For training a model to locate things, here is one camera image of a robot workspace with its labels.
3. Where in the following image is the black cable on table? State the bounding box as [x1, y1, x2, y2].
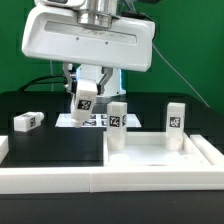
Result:
[17, 74, 68, 92]

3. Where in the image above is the white U-shaped fence wall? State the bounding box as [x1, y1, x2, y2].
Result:
[0, 134, 224, 195]

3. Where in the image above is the white square tabletop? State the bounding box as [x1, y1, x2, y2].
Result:
[103, 132, 210, 167]

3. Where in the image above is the grey cable on backdrop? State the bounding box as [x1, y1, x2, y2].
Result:
[49, 59, 56, 92]

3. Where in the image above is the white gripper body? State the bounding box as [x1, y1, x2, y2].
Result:
[22, 6, 155, 71]

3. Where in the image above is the white sheet with fiducial markers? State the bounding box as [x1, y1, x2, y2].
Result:
[55, 113, 141, 128]

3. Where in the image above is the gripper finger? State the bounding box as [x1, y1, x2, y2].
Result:
[97, 67, 113, 95]
[62, 62, 77, 93]

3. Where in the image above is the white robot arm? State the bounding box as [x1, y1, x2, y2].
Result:
[22, 0, 156, 94]

